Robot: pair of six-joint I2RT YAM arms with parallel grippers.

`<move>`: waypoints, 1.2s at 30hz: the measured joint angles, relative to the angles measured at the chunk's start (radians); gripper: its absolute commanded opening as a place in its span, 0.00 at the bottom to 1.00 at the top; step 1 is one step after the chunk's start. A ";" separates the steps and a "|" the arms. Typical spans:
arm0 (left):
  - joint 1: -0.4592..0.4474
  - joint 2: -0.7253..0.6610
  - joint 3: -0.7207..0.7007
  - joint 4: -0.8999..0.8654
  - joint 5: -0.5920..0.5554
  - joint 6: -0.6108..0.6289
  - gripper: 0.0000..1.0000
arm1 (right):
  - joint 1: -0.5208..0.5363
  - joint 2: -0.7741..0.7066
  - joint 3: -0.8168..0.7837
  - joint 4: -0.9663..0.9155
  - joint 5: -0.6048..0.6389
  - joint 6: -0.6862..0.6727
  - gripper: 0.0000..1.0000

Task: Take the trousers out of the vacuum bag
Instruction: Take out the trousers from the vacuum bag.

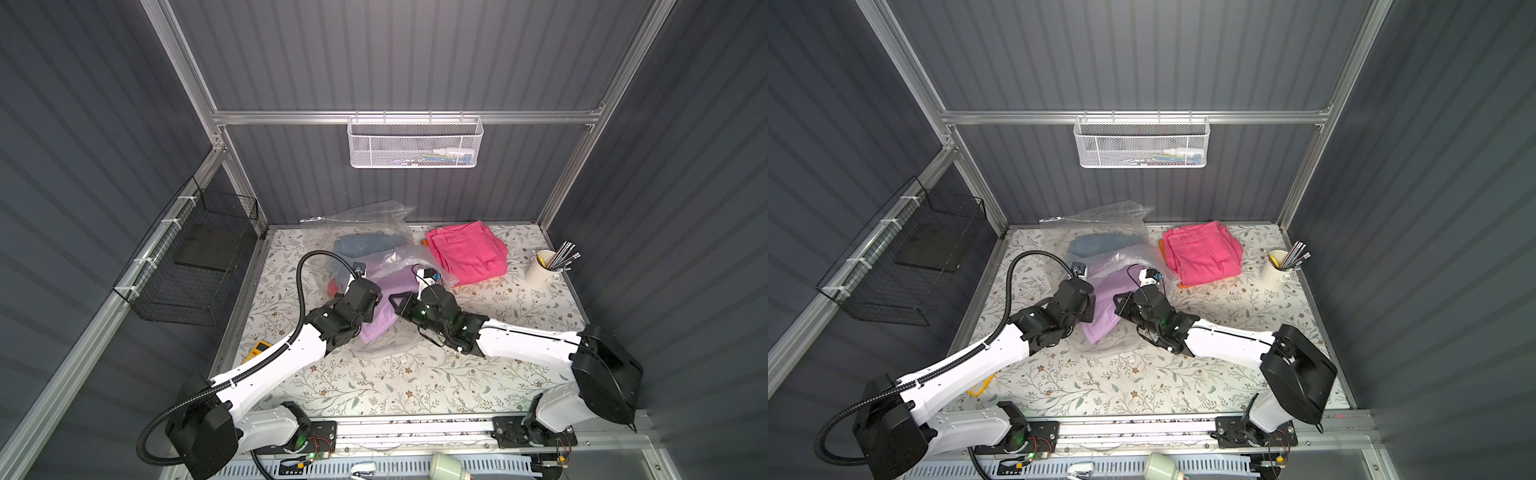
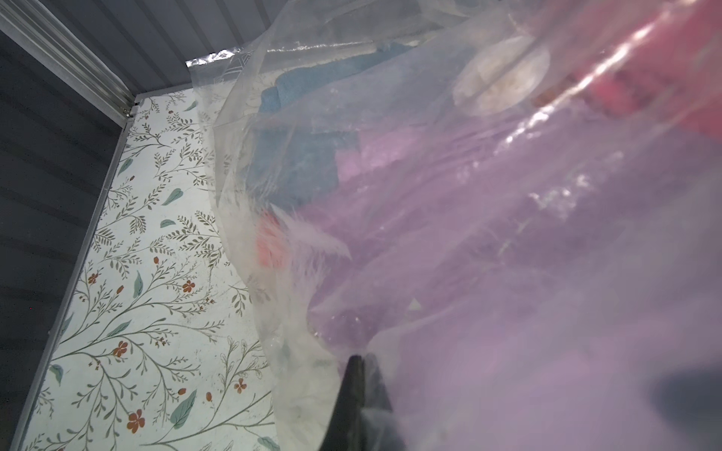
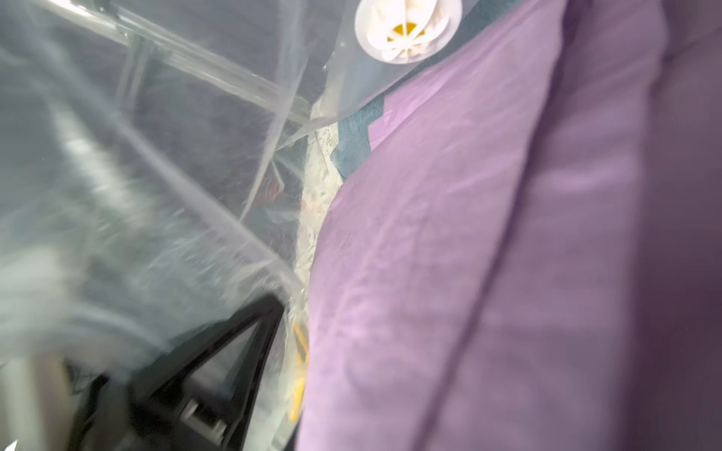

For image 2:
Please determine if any clear plastic vacuum bag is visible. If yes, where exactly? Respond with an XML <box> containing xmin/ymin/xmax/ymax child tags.
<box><xmin>187</xmin><ymin>1</ymin><xmax>721</xmax><ymax>450</ymax></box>

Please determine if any white round bag valve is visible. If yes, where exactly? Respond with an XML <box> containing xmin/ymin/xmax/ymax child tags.
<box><xmin>451</xmin><ymin>36</ymin><xmax>551</xmax><ymax>117</ymax></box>

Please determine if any pink cloth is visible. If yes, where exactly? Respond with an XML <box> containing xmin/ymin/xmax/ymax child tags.
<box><xmin>587</xmin><ymin>1</ymin><xmax>721</xmax><ymax>140</ymax></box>

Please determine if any purple cloth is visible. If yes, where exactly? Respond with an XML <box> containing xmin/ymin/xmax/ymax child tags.
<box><xmin>306</xmin><ymin>109</ymin><xmax>721</xmax><ymax>450</ymax></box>

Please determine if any blue grey cloth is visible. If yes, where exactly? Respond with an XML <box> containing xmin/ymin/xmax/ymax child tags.
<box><xmin>243</xmin><ymin>42</ymin><xmax>411</xmax><ymax>210</ymax></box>

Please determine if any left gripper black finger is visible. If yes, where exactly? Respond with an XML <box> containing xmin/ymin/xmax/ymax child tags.
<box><xmin>320</xmin><ymin>353</ymin><xmax>406</xmax><ymax>451</ymax></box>

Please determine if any folded red cloth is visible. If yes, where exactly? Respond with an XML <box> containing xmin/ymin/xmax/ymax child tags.
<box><xmin>256</xmin><ymin>214</ymin><xmax>288</xmax><ymax>269</ymax></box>

